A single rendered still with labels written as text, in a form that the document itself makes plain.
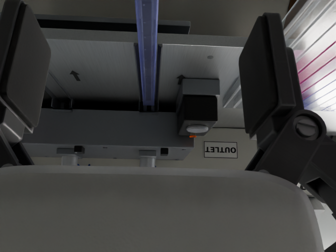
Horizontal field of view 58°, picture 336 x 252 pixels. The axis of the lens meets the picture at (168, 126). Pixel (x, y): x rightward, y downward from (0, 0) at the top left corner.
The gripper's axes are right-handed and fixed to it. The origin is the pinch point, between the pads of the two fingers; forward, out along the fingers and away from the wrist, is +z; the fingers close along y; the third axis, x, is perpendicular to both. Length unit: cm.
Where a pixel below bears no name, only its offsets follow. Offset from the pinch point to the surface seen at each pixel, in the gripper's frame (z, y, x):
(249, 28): 35, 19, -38
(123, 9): 36, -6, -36
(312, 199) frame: 4, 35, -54
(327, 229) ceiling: 16, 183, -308
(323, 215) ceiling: 32, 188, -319
